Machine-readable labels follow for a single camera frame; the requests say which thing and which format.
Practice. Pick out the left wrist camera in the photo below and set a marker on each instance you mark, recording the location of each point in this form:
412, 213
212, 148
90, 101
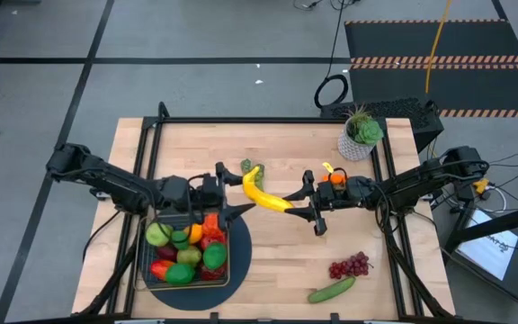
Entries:
209, 195

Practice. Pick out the black equipment stand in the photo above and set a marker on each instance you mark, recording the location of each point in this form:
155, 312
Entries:
511, 220

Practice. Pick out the small green lime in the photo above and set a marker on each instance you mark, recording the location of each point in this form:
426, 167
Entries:
180, 240

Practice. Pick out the yellow plug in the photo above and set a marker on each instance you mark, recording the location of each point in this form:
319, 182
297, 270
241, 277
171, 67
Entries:
481, 184

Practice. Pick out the black power adapter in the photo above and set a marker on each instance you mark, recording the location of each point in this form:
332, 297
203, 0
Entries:
466, 193

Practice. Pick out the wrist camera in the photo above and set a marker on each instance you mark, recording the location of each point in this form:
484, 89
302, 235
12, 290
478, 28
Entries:
331, 198
209, 195

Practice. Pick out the orange kumquat sprig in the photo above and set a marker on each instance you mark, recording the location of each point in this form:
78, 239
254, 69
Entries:
337, 178

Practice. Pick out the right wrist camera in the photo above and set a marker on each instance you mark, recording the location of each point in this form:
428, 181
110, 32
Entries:
331, 198

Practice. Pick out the round dark blue mat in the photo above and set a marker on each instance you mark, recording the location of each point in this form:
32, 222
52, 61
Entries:
238, 261

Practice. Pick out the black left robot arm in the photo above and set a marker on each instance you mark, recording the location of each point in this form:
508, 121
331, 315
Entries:
119, 180

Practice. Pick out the maroon apple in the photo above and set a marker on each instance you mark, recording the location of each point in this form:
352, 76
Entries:
167, 253

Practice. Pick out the red grape bunch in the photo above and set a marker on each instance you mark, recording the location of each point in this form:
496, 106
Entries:
349, 266

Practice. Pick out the green cucumber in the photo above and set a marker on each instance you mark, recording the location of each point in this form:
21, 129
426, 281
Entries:
331, 290

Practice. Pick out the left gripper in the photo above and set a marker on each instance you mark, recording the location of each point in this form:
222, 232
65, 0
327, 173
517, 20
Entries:
218, 171

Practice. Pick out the black striped floor ramp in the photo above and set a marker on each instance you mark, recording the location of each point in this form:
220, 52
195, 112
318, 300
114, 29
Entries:
443, 85

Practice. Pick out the yellow mango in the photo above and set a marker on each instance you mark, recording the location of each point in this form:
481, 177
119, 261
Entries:
195, 233

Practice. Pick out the black perforated computer case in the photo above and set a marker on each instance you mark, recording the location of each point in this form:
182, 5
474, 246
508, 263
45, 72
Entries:
403, 110

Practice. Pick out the yellow banana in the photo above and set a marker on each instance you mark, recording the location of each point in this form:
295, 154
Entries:
263, 198

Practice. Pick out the round green lime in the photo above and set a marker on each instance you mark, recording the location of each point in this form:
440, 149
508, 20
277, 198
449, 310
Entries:
215, 255

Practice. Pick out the brownish green pear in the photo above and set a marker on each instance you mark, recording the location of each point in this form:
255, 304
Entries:
189, 255

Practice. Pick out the light green apple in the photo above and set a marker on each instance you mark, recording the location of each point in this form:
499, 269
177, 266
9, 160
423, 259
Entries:
158, 234

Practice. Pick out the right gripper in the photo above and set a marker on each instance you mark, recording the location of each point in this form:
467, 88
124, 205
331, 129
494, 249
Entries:
319, 227

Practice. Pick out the succulent in white pot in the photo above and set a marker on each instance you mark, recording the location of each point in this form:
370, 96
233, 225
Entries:
353, 148

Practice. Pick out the crinkled orange bell pepper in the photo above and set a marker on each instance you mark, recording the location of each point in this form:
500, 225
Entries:
213, 225

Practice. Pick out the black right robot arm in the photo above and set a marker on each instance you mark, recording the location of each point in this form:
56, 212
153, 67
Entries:
421, 178

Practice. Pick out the large dark green lime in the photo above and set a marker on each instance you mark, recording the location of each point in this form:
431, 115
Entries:
179, 273

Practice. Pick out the green grape bunch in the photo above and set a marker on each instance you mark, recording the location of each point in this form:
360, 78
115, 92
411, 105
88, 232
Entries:
245, 165

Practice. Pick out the black metal table frame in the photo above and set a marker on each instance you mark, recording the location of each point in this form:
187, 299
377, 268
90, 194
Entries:
196, 120

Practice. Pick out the red orange mango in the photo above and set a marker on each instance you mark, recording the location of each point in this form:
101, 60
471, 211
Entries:
159, 269

